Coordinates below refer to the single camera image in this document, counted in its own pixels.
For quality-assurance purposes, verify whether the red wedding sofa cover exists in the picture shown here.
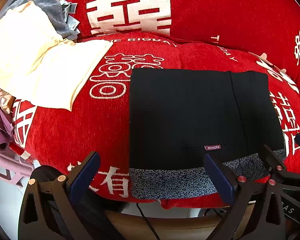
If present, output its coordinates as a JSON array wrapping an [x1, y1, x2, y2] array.
[[13, 0, 300, 208]]

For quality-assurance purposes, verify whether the black pants patterned waistband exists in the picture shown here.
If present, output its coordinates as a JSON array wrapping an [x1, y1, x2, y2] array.
[[129, 68, 286, 199]]

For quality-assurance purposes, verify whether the cream folded cloth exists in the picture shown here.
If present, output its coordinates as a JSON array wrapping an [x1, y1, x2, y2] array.
[[0, 1, 113, 111]]

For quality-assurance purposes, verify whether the grey crumpled garment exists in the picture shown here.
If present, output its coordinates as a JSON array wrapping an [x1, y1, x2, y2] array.
[[0, 0, 80, 41]]

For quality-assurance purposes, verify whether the black cable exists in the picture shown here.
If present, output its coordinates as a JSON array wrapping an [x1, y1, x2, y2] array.
[[136, 202, 158, 240]]

